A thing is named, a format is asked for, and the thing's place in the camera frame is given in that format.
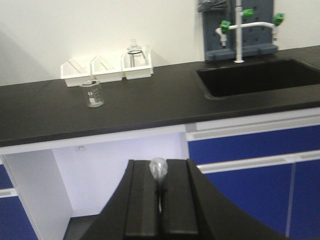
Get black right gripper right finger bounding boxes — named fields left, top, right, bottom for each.
left=161, top=159, right=199, bottom=235

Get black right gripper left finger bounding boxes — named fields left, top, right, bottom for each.
left=124, top=160, right=159, bottom=238

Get clear plastic dropper pipette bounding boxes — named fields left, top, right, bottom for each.
left=149, top=157, right=168, bottom=213

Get blue cabinet door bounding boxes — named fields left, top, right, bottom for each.
left=206, top=160, right=320, bottom=240

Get blue left cabinet front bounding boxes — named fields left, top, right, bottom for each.
left=0, top=165, right=37, bottom=240

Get blue cabinet drawer front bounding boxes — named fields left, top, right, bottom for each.
left=188, top=125, right=320, bottom=164

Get right white storage bin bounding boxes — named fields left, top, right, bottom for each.
left=121, top=48, right=154, bottom=80

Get white storage bin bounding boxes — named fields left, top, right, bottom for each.
left=60, top=55, right=97, bottom=88
left=121, top=48, right=154, bottom=80
left=90, top=51, right=124, bottom=83

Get middle white storage bin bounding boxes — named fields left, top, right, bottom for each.
left=90, top=51, right=124, bottom=83

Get clear glass flask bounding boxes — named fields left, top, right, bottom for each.
left=127, top=38, right=148, bottom=68

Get left white storage bin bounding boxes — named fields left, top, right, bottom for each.
left=60, top=55, right=97, bottom=88

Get black lab sink basin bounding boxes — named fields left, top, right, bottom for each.
left=196, top=58, right=320, bottom=99

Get grey pegboard drying rack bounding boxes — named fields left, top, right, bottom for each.
left=197, top=0, right=278, bottom=62

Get white lab faucet green taps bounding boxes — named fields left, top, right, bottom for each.
left=215, top=0, right=285, bottom=64

